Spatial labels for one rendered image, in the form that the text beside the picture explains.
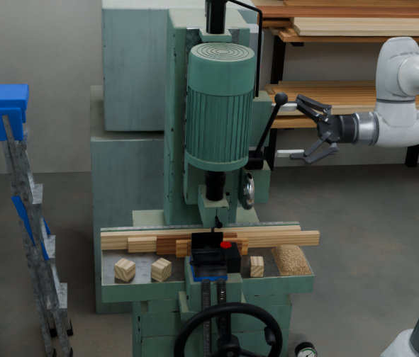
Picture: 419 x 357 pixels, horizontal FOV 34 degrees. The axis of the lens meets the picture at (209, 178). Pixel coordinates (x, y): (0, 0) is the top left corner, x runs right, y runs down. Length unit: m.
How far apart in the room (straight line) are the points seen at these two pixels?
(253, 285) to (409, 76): 0.71
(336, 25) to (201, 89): 2.18
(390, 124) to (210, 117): 0.47
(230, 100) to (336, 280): 1.96
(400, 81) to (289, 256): 0.58
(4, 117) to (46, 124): 1.91
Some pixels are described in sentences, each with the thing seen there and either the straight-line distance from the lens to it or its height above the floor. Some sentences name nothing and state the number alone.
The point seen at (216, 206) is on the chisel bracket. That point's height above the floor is 1.07.
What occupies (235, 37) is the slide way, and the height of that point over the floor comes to 1.49.
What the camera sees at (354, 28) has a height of 1.08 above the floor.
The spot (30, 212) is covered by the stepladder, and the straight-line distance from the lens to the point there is 2.62.
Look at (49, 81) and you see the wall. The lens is 4.27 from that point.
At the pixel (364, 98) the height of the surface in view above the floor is 0.63.
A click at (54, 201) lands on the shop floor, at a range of 4.18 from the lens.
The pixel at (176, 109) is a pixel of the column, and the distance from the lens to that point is 2.06.
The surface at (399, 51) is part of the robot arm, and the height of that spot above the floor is 1.53.
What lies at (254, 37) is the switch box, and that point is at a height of 1.47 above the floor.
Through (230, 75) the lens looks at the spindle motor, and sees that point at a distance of 1.76.
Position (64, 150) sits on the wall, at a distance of 4.44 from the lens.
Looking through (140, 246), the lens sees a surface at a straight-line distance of 2.05.
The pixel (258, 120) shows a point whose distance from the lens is 2.10.
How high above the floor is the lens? 2.04
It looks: 27 degrees down
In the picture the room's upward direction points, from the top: 3 degrees clockwise
